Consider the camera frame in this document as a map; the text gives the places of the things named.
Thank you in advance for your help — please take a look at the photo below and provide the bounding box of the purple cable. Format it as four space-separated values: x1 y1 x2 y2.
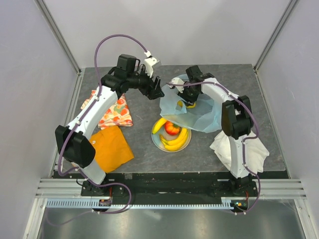
166 81 262 216
45 34 148 226

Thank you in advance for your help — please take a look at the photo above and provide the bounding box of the slotted cable duct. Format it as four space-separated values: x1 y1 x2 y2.
46 198 241 210

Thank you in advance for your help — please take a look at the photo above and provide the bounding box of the single yellow banana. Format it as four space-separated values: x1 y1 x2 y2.
152 118 167 134

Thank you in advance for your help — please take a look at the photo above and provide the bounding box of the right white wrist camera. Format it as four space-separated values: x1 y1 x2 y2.
169 77 185 93

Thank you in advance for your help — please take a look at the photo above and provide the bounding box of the floral orange cloth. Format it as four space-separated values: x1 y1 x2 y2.
80 89 134 129

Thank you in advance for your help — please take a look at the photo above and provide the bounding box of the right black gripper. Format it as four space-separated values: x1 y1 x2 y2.
177 82 199 106

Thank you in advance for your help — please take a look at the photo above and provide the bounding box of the white cloth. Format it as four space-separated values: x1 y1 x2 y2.
210 131 270 173

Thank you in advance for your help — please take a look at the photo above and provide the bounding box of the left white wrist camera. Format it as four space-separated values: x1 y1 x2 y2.
144 51 161 78

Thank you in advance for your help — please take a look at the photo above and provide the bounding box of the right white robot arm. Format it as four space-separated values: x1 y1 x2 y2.
171 65 254 196

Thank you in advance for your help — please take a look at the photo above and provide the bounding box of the light blue plastic bag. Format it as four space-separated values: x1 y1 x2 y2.
159 73 225 133

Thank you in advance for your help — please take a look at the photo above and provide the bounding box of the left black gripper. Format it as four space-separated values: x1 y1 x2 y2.
127 65 164 100

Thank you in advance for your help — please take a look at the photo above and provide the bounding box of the blue and cream plate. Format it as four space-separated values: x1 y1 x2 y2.
151 125 191 152

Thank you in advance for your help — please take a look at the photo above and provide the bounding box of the yellow banana bunch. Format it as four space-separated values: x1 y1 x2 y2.
159 128 189 152

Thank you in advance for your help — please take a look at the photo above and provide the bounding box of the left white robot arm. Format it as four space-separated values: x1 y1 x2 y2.
55 52 164 196

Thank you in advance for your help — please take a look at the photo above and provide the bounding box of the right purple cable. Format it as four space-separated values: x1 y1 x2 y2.
166 81 262 216

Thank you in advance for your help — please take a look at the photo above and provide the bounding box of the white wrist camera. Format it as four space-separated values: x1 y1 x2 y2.
144 51 161 78
169 77 185 93

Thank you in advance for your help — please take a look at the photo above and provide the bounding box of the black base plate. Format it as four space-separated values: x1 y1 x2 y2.
81 172 258 198

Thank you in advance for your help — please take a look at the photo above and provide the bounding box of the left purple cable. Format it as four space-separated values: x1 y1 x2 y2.
45 34 148 226

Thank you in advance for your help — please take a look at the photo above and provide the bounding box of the yellow orange cloth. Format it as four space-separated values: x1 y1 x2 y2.
89 126 134 173

